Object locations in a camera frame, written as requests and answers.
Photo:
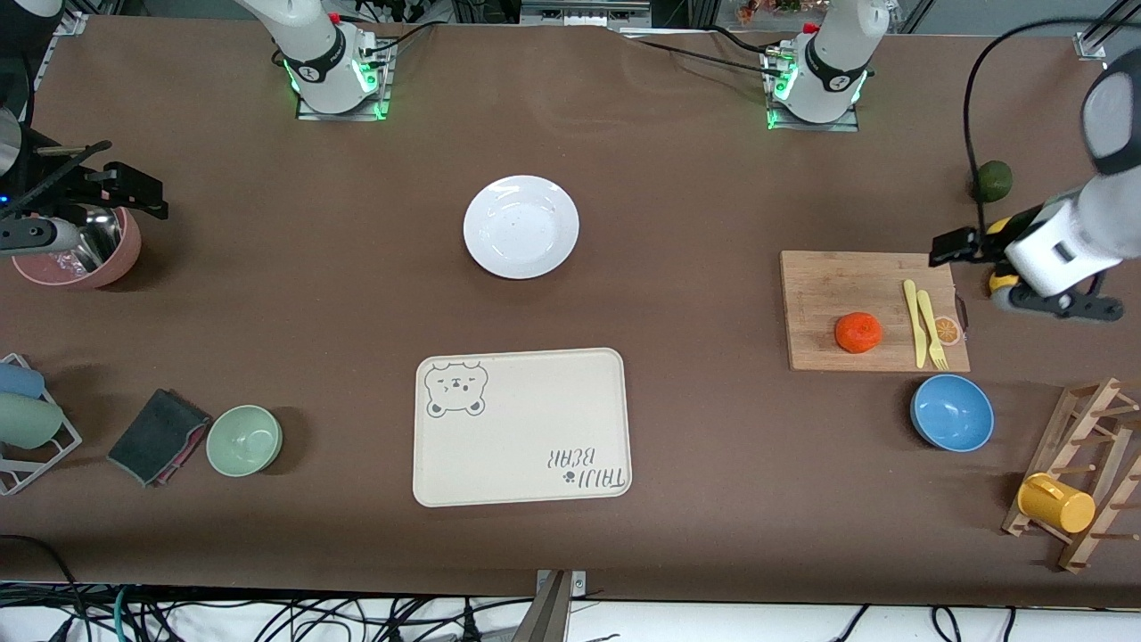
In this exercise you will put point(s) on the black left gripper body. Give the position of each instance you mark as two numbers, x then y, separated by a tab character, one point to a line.
988	242

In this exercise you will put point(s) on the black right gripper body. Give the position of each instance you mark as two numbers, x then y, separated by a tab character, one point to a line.
78	188

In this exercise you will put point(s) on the orange fruit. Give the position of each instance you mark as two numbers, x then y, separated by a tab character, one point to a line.
858	333

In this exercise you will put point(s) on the white round plate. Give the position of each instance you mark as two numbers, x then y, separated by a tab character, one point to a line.
521	227

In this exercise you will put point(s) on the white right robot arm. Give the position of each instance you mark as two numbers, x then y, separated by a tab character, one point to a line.
321	53

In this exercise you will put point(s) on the yellow lemon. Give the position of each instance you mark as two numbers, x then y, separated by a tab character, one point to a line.
1000	225
1000	283

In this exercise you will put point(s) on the metal scoop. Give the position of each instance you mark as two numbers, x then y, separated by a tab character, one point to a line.
102	236

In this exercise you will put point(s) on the pink bowl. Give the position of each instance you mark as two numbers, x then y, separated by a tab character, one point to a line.
122	259

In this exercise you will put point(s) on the dark green avocado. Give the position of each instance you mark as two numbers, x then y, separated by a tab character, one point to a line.
997	181

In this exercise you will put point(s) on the yellow plastic fork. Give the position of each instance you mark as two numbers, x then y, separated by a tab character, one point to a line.
930	321

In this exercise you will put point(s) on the orange slice tag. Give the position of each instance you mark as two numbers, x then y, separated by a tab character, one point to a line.
947	331

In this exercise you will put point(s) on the yellow plastic knife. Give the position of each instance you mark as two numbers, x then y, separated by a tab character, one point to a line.
917	330

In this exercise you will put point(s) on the wooden cutting board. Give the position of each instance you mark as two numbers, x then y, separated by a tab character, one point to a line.
838	285

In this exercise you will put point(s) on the blue bowl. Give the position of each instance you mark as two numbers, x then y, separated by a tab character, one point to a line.
952	413

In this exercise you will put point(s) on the blue cup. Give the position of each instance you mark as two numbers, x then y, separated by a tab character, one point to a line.
20	381

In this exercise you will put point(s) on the dark folded cloth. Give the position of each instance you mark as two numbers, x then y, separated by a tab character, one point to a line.
156	437

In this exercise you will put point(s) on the pale green cup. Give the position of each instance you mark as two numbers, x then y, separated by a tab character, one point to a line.
27	421

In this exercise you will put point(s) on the brown table cover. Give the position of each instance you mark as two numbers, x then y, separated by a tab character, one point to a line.
713	223

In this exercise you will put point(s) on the wooden mug rack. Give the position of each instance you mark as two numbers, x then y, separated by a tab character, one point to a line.
1092	481

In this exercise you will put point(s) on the pale green bowl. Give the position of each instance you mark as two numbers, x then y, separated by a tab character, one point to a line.
244	440

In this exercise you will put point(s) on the yellow mug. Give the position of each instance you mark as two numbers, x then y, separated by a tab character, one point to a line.
1056	504

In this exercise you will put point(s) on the beige bear print tray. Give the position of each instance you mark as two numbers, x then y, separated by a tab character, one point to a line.
521	446

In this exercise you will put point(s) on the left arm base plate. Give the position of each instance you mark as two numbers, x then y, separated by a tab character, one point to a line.
847	126

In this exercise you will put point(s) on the aluminium frame profile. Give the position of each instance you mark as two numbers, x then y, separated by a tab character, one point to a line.
71	22
1092	45

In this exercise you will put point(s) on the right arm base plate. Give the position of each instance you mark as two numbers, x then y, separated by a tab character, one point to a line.
307	111

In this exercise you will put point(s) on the metal table bracket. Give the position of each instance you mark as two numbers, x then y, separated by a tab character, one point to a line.
557	615

